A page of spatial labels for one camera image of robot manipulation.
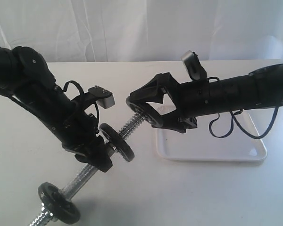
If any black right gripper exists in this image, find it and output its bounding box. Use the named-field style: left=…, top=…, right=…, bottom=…
left=129, top=73, right=209, bottom=134

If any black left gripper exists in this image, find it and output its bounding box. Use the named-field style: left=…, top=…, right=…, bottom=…
left=43, top=98, right=113, bottom=172

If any black weight plate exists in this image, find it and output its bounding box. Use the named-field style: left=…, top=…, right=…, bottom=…
left=125, top=97, right=163, bottom=128
left=38, top=182, right=81, bottom=225

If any chrome threaded dumbbell bar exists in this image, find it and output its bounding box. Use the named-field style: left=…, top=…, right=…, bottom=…
left=29, top=113, right=145, bottom=226

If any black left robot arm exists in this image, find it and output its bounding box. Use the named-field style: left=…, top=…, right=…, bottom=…
left=0, top=47, right=114, bottom=172

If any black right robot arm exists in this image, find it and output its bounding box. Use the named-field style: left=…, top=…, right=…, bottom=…
left=126, top=63, right=283, bottom=133

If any black washer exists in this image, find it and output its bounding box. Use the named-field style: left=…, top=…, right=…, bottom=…
left=99, top=123, right=135, bottom=162

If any white rectangular plastic tray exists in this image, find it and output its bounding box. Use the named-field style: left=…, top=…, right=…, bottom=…
left=156, top=113, right=267, bottom=162

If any white backdrop curtain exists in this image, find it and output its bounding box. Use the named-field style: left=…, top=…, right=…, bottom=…
left=0, top=0, right=283, bottom=62

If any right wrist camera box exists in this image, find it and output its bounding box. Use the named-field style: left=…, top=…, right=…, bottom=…
left=181, top=50, right=208, bottom=81

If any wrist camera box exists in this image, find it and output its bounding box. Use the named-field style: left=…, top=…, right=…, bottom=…
left=181, top=50, right=208, bottom=81
left=88, top=86, right=115, bottom=109

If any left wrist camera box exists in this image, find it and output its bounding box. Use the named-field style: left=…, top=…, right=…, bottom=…
left=88, top=86, right=115, bottom=109

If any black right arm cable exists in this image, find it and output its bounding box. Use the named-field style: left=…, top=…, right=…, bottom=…
left=208, top=105, right=279, bottom=139

